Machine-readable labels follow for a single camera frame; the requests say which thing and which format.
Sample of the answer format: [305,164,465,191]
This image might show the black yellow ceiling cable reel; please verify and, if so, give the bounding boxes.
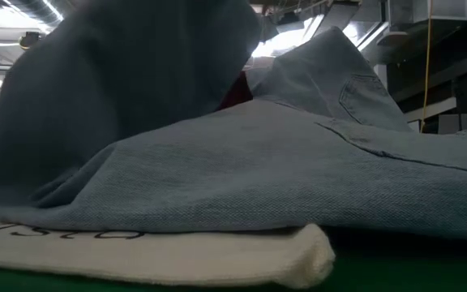
[18,31,43,51]

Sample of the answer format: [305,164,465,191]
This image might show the green table mat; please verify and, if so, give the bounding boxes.
[0,225,467,292]

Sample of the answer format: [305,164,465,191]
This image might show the white wall panel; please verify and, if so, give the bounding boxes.
[437,112,467,135]

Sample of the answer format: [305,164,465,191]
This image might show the red plastic laundry bin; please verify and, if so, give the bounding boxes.
[216,71,255,112]

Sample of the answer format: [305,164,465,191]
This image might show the beige Houston tote bag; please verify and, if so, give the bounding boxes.
[0,201,336,290]

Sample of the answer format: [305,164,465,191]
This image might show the light blue denim jeans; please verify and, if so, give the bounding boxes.
[0,0,467,241]

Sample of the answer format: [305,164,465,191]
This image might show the silver spiral ventilation duct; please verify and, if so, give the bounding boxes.
[5,0,65,26]

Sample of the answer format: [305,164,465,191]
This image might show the yellow hanging cable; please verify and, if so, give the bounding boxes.
[418,0,434,134]

